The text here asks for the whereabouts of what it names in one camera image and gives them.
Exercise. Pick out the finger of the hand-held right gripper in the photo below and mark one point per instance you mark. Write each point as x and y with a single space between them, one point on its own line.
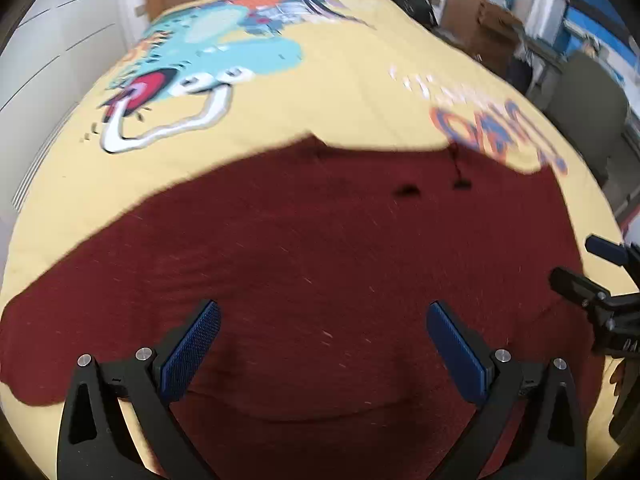
575 284
607 250

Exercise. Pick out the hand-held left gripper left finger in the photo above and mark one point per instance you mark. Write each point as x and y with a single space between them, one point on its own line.
192 350

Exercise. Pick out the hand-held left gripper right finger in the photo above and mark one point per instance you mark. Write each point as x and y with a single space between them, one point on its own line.
457 355

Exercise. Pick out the maroon knitted sweater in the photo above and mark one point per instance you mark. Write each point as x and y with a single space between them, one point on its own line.
310 260

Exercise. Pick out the person's right hand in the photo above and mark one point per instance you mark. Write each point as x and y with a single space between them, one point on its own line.
619 380

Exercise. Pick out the grey green chair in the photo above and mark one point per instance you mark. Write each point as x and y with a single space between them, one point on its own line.
587 100

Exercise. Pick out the dark shopping bag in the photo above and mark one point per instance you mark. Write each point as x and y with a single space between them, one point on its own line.
520 75

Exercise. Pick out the white desk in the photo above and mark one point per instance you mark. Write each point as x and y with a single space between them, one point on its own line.
542 60

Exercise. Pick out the blue window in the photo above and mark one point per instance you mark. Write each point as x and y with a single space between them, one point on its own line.
600 15

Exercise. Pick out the wooden dresser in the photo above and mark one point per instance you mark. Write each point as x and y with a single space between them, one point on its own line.
480 25

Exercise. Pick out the yellow printed blanket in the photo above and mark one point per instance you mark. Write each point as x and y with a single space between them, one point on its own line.
350 85

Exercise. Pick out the white wardrobe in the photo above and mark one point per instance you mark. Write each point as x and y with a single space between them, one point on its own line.
60 60

